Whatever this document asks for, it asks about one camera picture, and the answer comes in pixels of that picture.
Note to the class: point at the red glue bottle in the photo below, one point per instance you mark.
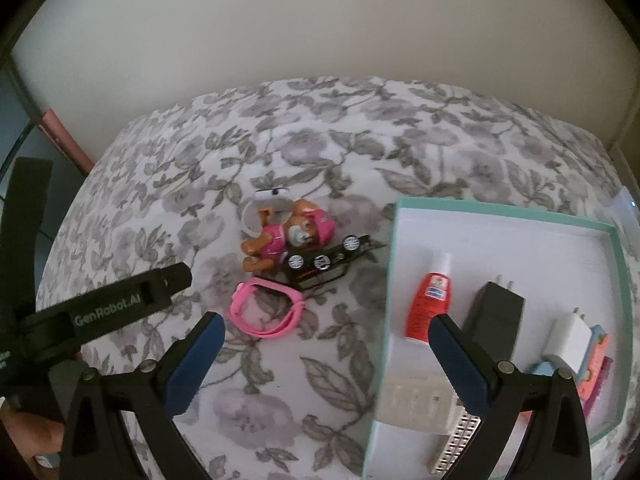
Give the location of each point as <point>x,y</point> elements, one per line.
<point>425,310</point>

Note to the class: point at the grey floral bedsheet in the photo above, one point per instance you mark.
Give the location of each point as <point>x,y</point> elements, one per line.
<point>300,125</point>

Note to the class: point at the pink wristband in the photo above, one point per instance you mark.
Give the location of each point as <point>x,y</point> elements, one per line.
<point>292,305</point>

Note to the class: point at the pink board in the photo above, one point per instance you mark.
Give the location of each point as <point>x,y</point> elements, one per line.
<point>65,135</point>

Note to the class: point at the person's left hand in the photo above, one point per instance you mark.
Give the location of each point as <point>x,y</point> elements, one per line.
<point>35,432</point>

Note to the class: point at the pink dog toy figure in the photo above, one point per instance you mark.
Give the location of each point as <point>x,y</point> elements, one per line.
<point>272,240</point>

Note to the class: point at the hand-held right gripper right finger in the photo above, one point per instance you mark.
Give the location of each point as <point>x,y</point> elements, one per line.
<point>457,360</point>

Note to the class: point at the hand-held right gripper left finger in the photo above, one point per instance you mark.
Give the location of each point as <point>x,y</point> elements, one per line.
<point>197,355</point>

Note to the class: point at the clear plastic case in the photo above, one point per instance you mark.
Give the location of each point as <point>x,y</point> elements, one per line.
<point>415,400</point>

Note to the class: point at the pink lighter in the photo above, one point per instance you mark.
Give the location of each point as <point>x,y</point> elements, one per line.
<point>606,370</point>

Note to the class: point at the blue cabinet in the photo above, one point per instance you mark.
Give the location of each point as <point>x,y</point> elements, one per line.
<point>15,110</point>

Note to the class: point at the black power adapter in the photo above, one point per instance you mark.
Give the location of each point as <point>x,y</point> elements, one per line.
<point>492,320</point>

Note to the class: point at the strip of metal staples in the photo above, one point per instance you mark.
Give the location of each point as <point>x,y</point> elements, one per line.
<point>457,440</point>

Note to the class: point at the black toy car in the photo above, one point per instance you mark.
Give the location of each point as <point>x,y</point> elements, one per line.
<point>320,262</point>

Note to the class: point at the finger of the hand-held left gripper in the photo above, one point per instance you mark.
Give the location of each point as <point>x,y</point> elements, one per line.
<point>170,280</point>

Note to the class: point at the teal white box tray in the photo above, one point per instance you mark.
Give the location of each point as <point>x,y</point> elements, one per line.
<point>500,240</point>

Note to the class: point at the white power adapter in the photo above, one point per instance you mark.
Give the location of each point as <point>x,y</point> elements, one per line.
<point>567,340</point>

